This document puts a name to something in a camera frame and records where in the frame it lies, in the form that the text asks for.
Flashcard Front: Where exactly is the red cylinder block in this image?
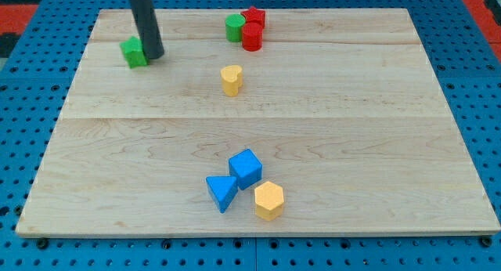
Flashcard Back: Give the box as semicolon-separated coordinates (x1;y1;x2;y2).
241;22;263;52

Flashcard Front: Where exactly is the red star block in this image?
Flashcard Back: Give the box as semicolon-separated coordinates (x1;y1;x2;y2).
240;6;266;29

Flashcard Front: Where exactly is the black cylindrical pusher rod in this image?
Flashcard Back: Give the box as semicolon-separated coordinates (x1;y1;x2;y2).
129;0;164;60

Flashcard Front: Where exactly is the yellow heart block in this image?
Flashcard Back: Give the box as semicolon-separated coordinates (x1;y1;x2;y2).
220;65;243;97

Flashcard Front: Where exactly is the green cylinder block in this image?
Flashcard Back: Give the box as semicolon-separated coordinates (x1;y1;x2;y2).
225;13;246;42

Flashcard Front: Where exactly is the yellow hexagon block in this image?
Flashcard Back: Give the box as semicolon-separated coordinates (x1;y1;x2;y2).
254;181;285;221

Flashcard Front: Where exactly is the blue triangle block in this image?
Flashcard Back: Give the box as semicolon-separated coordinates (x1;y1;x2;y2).
206;175;239;214

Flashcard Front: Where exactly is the green star block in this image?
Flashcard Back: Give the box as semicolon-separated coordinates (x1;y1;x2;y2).
119;36;149;69

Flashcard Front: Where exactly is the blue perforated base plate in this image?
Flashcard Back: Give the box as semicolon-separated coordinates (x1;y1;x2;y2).
1;0;500;270

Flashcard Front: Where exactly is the wooden board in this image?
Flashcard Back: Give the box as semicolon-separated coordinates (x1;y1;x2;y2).
16;9;500;238

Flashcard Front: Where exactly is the blue cube block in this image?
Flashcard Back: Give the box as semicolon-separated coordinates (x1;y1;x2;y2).
229;149;263;190

